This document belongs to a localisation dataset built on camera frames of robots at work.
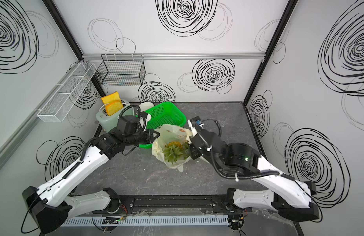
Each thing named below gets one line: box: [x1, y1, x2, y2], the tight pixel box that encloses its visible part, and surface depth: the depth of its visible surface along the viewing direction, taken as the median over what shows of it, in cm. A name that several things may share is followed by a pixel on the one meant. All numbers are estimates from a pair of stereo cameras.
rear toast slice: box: [100, 91, 122, 106], surface depth 97 cm
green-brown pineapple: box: [162, 140, 191, 165], surface depth 73 cm
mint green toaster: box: [95, 99, 135, 133], surface depth 93 cm
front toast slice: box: [105, 101, 124, 117], surface depth 92 cm
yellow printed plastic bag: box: [151, 123, 193, 173], surface depth 73 cm
